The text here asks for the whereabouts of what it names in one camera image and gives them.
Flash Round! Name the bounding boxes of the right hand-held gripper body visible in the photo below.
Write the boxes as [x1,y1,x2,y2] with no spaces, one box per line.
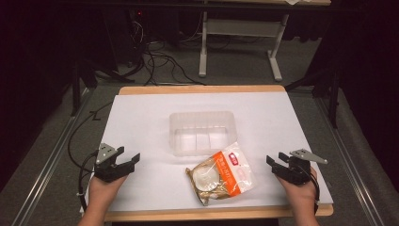
[272,148,329,186]

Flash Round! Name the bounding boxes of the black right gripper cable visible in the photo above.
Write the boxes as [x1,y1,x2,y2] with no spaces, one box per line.
[300,166,321,216]

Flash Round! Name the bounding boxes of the person's left hand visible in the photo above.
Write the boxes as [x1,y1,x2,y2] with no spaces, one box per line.
[88,174,128,210]

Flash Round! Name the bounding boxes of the white desk frame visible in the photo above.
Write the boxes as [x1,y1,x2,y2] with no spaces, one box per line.
[198,0,332,83]

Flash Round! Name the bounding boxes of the person's right hand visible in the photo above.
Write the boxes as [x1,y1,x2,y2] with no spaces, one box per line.
[277,167,318,207]

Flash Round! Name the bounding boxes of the wooden table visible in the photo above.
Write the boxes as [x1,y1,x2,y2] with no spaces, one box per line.
[104,84,334,222]

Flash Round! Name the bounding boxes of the black computer tower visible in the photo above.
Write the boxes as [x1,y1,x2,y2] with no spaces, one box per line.
[124,8,149,69]

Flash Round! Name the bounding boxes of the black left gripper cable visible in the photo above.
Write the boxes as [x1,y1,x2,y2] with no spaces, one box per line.
[67,102,106,212]

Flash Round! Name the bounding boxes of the black floor cables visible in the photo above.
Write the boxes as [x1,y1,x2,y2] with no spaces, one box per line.
[131,18,208,88]

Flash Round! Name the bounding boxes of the black metal stand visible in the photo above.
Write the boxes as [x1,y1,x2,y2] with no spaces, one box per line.
[69,55,136,118]
[283,67,343,129]

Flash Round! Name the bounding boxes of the metal floor rail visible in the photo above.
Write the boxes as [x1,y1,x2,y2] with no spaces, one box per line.
[11,88,97,226]
[313,93,389,226]

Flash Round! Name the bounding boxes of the white table sheet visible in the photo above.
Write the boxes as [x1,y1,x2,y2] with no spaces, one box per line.
[92,91,334,212]

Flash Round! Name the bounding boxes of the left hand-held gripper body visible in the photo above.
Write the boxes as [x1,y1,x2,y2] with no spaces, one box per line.
[93,143,136,184]

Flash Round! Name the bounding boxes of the orange and white snack bag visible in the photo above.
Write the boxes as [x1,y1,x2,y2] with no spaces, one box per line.
[184,141,257,207]

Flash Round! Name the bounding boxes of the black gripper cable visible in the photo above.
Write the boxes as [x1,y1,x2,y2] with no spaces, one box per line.
[300,166,321,216]
[67,102,106,212]

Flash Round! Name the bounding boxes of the clear plastic container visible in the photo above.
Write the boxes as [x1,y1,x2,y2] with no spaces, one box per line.
[168,110,238,157]

